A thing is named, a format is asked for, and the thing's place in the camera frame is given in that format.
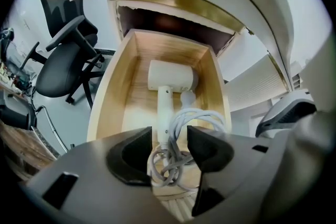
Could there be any beige open shelf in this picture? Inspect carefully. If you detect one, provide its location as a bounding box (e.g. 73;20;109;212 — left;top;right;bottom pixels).
290;60;311;92

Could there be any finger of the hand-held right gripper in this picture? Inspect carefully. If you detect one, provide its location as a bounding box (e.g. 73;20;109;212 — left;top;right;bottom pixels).
261;91;317;128
255;120;292;137

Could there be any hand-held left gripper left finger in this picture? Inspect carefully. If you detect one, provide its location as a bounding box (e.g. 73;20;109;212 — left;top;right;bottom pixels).
18;125;186;224

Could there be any cream hair dryer with cord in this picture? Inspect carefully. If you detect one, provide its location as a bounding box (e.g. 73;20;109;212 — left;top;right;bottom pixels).
146;59;227;188

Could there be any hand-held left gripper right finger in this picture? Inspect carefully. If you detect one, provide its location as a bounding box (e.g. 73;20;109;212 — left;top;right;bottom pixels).
187;102;336;224

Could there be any metal vacuum cleaner tube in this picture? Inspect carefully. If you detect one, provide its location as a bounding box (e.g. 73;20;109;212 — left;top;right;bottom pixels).
31;104;69;153

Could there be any large wooden drawer white front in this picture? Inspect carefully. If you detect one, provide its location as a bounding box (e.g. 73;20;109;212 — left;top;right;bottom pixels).
86;28;233;224

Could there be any black office chair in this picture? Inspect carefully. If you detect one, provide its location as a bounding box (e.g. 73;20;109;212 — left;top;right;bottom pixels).
19;0;106;110

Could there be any brown wooden frame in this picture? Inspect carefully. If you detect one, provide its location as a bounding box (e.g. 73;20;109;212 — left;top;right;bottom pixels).
0;120;57;182

